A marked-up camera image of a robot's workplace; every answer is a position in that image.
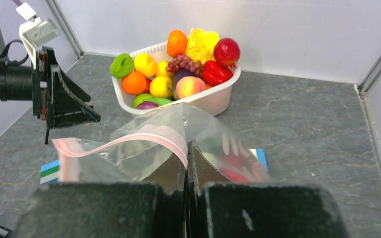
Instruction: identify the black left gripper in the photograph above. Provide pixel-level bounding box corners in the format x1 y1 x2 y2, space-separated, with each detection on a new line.
32 46 101 129

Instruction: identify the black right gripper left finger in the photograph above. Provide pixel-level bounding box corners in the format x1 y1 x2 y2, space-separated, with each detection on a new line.
11 155 186 238

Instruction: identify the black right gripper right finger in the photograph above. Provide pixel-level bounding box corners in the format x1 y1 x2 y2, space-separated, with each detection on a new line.
188 141 349 238

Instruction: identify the red tomato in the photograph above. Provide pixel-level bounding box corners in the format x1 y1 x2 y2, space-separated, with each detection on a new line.
219 154 259 182

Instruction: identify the green bell pepper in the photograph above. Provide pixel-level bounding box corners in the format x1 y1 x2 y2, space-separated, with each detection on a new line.
109 53 134 78

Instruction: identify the clear zip top bag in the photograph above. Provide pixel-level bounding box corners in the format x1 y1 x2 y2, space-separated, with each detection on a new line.
53 103 269 182

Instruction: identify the white plastic basket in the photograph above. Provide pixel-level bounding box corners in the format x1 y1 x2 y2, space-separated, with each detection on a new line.
111 41 242 117

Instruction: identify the yellow pink peach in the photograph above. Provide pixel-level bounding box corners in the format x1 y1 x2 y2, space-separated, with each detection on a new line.
176 76 207 99

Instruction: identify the red pomegranate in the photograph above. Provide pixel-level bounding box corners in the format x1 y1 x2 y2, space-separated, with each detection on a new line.
213 38 241 67

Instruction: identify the yellow lemon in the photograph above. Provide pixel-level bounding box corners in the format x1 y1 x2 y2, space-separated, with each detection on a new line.
133 53 158 77

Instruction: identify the orange fruit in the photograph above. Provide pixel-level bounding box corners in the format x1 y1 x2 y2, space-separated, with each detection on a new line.
167 30 188 57

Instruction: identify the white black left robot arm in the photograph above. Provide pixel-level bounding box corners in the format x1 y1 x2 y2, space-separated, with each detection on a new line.
0 44 101 130

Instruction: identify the small orange tangerine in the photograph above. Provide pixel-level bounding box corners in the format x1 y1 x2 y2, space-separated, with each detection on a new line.
121 71 147 96

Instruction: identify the green apple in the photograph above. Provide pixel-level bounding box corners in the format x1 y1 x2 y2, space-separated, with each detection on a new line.
132 93 153 109

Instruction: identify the white and blue block stack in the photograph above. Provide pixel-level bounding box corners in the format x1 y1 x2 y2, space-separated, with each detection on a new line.
249 148 268 172

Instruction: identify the purple onion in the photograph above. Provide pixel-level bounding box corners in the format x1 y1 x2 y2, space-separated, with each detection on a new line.
136 101 159 110

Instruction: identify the blue striped block stack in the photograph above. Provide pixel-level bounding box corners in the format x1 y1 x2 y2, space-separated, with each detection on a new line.
40 160 61 185

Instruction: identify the green cucumber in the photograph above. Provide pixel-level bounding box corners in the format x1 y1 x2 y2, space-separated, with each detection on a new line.
144 97 173 106

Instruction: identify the dark purple eggplant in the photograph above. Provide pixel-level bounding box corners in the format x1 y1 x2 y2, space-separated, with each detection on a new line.
172 69 194 100

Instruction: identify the purple grapes bunch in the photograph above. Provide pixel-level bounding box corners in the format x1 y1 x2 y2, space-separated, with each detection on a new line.
165 54 203 77

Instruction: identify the red bell pepper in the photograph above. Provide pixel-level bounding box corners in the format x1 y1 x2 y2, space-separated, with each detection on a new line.
201 60 233 87

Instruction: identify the yellow corn cob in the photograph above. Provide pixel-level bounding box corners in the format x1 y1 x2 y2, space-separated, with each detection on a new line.
185 28 220 64

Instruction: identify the aluminium frame rail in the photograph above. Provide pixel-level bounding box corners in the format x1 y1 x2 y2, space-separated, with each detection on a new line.
45 0 84 59

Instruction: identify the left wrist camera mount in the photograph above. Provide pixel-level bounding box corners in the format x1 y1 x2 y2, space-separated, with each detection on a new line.
15 0 60 69

